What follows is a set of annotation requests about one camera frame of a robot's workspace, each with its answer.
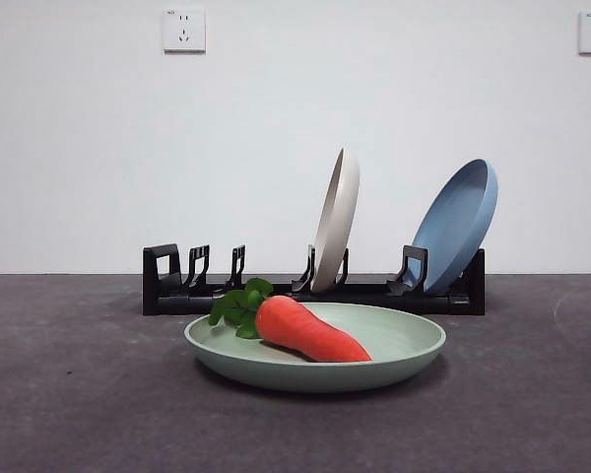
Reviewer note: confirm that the orange carrot with green leaves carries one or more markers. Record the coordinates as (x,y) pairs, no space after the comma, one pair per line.
(305,330)

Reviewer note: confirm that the green plate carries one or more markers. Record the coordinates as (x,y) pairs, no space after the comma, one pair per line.
(399,345)

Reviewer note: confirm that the cream plate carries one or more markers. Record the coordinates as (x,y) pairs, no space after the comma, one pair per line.
(337,226)

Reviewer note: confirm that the black plate rack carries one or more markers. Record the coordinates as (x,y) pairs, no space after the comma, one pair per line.
(167,303)

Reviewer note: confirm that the blue plate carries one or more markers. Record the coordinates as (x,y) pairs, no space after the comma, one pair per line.
(453,222)

